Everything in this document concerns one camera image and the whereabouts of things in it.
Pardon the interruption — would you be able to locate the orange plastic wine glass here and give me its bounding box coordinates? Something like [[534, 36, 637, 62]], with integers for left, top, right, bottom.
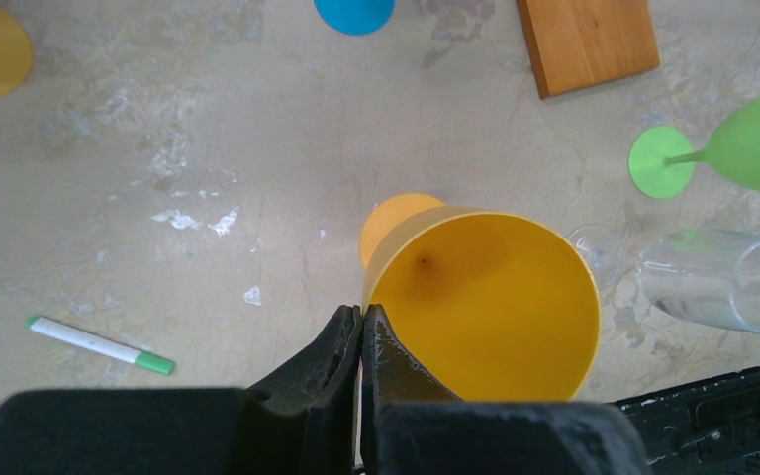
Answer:
[[359, 193, 601, 402]]

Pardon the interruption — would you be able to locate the green plastic wine glass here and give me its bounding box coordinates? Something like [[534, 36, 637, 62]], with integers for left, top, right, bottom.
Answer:
[[627, 97, 760, 199]]

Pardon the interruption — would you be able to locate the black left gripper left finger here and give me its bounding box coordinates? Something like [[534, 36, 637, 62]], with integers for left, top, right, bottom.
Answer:
[[0, 306, 362, 474]]

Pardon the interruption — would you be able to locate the clear wine glass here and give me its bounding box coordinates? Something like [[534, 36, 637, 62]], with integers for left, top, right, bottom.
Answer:
[[568, 224, 760, 333]]

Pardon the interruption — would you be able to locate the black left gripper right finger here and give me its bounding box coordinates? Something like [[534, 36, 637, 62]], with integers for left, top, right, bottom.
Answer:
[[360, 305, 651, 474]]

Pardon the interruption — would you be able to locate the green capped white marker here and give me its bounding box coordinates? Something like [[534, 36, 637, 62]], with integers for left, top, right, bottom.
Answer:
[[26, 316, 175, 376]]

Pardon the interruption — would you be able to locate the gold wire glass rack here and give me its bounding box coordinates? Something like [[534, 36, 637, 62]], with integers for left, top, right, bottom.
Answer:
[[517, 0, 661, 99]]

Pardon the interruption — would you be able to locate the blue plastic wine glass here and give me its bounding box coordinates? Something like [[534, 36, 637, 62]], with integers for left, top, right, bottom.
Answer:
[[314, 0, 395, 36]]

